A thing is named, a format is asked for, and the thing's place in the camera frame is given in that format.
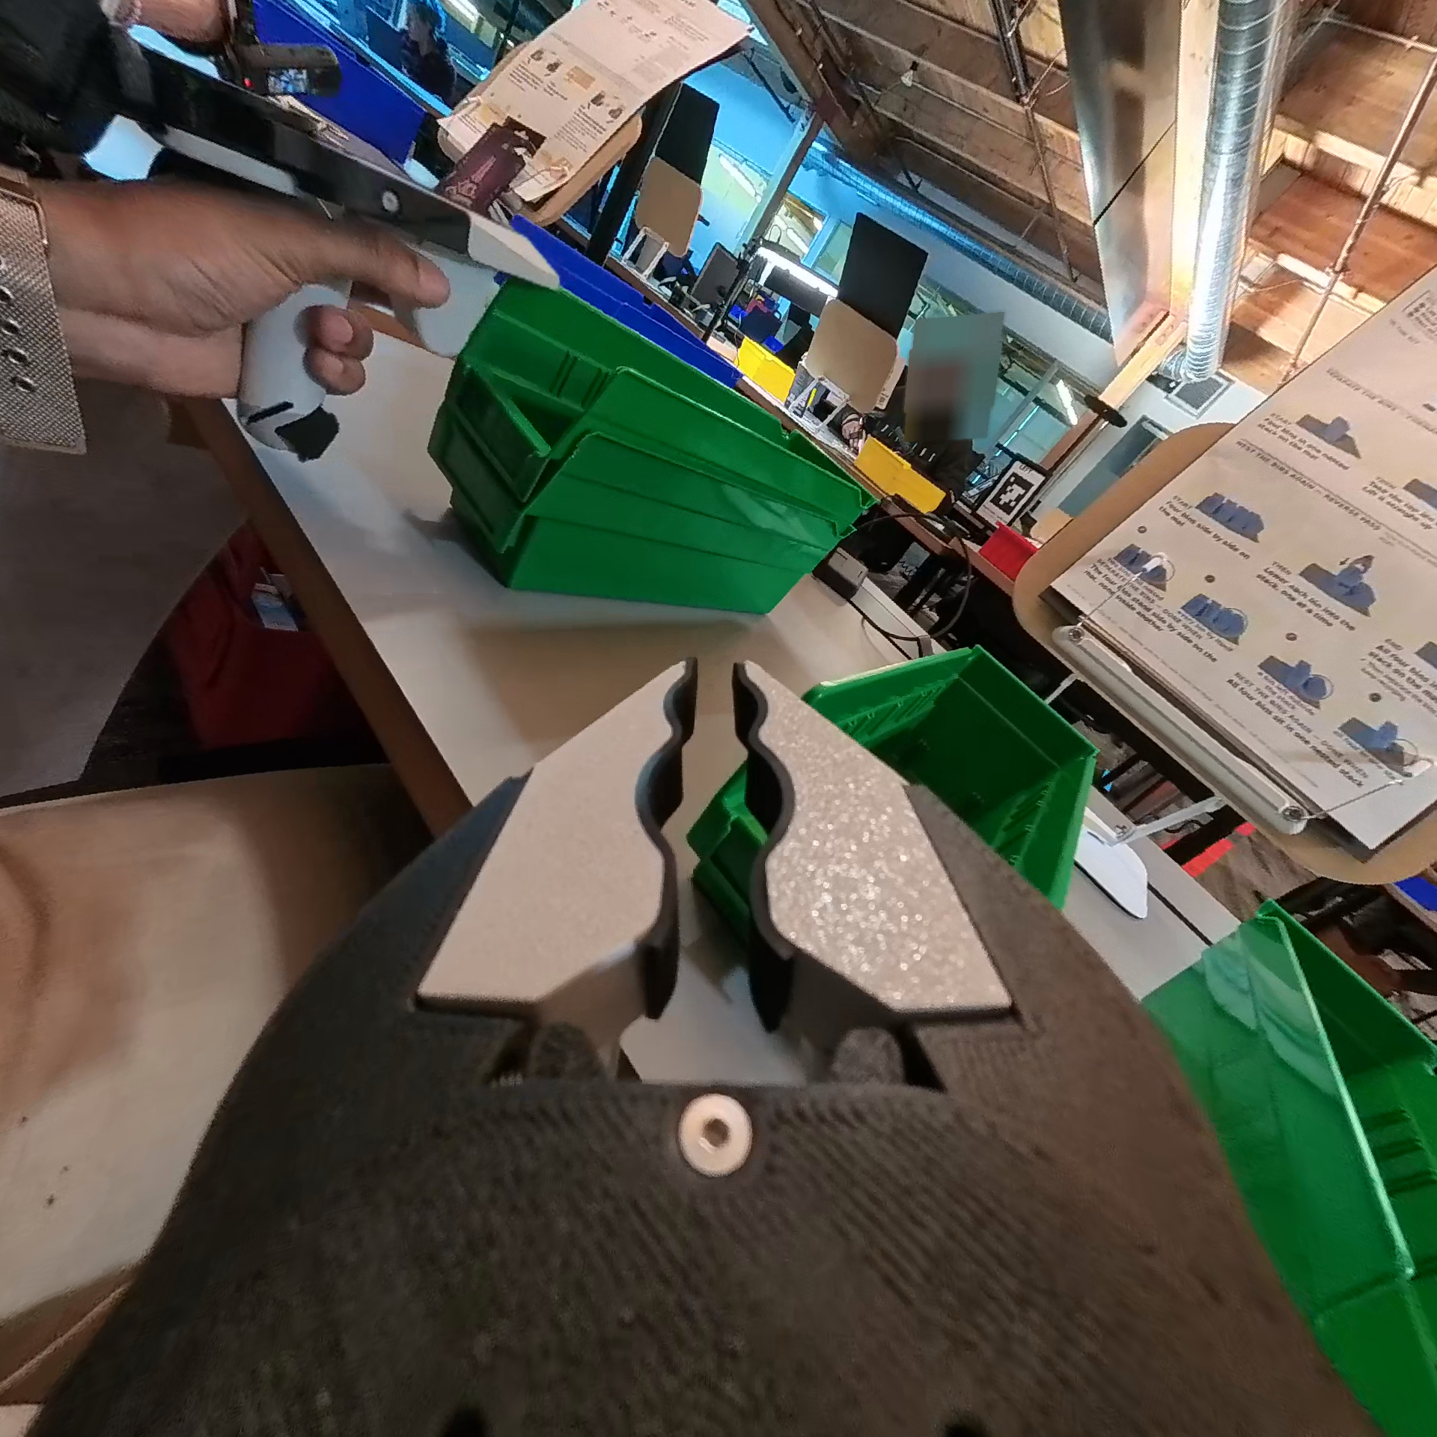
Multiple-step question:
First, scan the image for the white printed instruction sheet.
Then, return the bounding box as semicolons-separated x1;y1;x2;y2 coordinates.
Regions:
442;0;752;169

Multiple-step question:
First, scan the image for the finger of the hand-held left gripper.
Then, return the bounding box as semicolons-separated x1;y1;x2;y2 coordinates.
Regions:
392;214;560;360

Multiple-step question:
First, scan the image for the person's leg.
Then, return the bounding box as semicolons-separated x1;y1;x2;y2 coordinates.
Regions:
0;769;433;1322

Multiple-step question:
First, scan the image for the person's left hand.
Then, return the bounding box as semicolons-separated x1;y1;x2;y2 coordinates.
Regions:
39;180;454;400

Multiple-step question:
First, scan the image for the white sheet with blue pictures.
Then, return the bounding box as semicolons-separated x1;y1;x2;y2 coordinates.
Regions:
1050;274;1437;849

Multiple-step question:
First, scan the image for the silver spiral duct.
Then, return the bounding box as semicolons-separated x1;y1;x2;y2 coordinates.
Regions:
1178;0;1281;378

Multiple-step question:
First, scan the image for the silver rectangular duct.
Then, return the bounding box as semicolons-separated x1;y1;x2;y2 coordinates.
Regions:
1054;0;1192;367

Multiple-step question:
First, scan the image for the grey desk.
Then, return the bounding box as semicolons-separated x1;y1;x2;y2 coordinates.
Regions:
180;326;1249;1085

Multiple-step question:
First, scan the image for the another person's forearm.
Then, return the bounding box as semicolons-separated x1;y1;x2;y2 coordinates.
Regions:
107;0;238;45

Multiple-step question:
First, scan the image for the black sheet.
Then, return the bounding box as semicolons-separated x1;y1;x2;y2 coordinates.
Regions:
651;86;723;188
837;214;930;340

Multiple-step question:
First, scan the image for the black pole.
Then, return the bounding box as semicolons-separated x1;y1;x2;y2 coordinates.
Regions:
583;86;686;265

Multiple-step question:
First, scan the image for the metal mesh watch band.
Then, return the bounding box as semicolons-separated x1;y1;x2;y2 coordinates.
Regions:
0;184;89;457

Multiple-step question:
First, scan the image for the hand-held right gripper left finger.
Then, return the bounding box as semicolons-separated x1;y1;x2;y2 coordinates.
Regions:
417;660;701;1074

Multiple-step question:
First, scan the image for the blue plastic bin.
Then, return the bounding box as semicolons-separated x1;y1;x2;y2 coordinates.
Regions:
252;0;430;158
512;214;741;387

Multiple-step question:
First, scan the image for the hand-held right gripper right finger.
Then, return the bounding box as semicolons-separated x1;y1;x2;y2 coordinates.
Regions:
731;660;1011;1076

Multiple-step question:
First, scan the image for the black cable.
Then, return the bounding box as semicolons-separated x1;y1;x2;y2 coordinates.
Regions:
865;512;978;664

